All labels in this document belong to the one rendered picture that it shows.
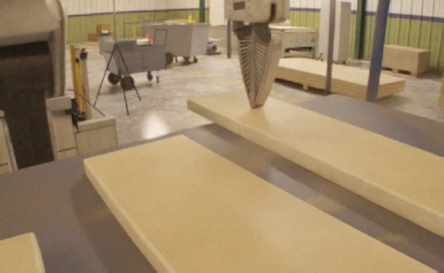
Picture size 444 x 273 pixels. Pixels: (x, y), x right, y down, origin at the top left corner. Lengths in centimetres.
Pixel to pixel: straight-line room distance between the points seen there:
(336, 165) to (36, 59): 60
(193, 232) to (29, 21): 54
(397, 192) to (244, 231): 15
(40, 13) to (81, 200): 44
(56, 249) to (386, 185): 29
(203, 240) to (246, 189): 8
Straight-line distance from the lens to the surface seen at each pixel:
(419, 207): 30
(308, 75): 533
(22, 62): 72
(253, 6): 45
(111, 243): 26
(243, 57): 51
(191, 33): 740
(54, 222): 30
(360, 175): 33
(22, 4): 67
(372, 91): 74
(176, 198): 27
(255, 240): 23
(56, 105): 169
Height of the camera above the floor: 120
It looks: 20 degrees down
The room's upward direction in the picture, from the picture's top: straight up
